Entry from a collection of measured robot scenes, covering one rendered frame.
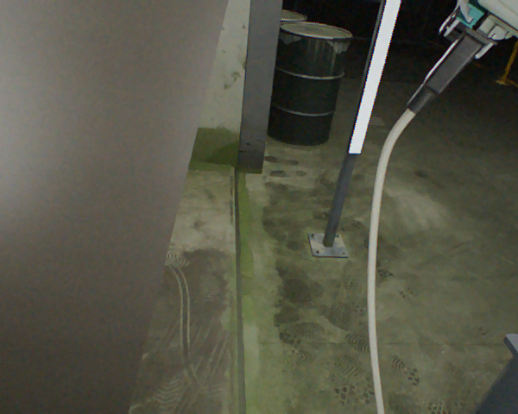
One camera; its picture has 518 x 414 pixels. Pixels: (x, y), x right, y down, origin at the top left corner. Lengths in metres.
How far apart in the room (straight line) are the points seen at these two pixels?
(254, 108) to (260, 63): 0.29
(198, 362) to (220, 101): 1.64
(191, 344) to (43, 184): 1.35
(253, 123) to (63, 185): 2.36
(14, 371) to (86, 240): 0.22
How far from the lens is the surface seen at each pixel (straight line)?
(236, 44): 2.55
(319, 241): 2.28
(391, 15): 1.79
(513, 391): 1.24
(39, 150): 0.38
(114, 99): 0.35
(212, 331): 1.72
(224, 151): 2.78
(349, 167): 1.99
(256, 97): 2.64
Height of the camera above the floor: 1.39
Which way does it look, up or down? 33 degrees down
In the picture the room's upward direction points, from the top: 7 degrees clockwise
